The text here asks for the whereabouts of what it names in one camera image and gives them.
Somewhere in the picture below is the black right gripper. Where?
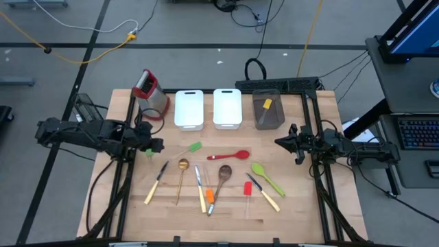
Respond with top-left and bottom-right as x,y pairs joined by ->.
274,123 -> 318,165

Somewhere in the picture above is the green silicone spoon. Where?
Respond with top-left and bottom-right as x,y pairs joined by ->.
251,162 -> 286,198

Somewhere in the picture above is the yellow spatula clear handle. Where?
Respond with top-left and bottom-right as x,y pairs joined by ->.
258,98 -> 274,126

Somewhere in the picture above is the knife with cream handle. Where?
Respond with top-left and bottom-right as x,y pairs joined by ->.
194,165 -> 208,214
143,160 -> 169,205
246,172 -> 281,213

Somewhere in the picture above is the dark wooden spoon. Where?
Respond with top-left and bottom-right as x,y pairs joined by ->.
206,165 -> 233,216

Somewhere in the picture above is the grey translucent plastic bin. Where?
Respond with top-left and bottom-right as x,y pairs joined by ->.
252,89 -> 286,130

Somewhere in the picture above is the gold metal spoon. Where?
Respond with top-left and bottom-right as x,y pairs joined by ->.
175,158 -> 190,206

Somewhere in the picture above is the white plastic bin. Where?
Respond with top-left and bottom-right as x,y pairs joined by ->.
174,89 -> 205,132
212,88 -> 244,130

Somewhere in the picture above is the red silicone spoon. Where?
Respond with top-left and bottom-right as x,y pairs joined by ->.
206,150 -> 250,161

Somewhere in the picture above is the black power strip box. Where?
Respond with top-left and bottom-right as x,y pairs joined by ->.
235,77 -> 322,93

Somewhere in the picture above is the white paper sheet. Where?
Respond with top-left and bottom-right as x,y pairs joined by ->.
342,117 -> 373,141

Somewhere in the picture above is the grey computer desk cart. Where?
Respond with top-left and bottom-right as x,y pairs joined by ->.
365,36 -> 439,189

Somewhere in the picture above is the black backlit keyboard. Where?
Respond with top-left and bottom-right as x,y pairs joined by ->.
397,116 -> 439,150

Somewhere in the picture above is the grey stand foot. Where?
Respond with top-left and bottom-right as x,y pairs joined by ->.
3,0 -> 69,8
0,77 -> 35,86

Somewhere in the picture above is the black floor object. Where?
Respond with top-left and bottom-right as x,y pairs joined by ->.
0,105 -> 14,125

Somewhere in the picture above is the computer monitor blue screen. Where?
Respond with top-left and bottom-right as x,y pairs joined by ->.
379,0 -> 439,64

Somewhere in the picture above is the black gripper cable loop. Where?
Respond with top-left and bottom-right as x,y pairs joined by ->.
134,107 -> 166,135

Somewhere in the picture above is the steel box grater red handle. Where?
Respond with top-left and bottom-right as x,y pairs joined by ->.
132,68 -> 171,121

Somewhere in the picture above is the red spatula clear handle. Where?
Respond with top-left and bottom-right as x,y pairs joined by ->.
243,181 -> 254,219

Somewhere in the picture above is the black wire basket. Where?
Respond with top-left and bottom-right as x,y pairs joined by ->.
73,92 -> 106,124

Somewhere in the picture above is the black coiled hanging cable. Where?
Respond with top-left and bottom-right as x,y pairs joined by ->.
244,0 -> 275,82

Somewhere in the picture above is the thin black cable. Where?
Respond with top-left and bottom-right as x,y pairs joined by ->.
318,49 -> 370,79
336,58 -> 373,104

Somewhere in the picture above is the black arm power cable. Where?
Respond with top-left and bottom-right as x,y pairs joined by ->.
85,159 -> 117,235

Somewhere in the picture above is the yellow cable with plug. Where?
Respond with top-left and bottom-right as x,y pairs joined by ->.
0,10 -> 138,66

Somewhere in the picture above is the yellow hanging cable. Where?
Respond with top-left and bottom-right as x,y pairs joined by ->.
296,0 -> 324,78

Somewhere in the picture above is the black floor cable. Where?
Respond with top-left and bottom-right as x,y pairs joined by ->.
356,164 -> 439,224

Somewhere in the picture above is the white floor cable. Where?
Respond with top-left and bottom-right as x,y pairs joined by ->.
32,0 -> 140,35

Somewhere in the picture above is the black cable bundle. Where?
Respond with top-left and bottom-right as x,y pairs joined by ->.
212,0 -> 285,34

